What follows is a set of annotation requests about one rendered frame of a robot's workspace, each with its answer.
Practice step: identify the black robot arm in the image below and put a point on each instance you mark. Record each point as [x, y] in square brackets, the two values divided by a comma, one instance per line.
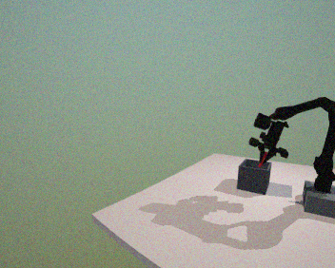
[322, 164]

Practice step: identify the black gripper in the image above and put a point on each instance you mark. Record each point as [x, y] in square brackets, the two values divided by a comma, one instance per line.
[269, 143]

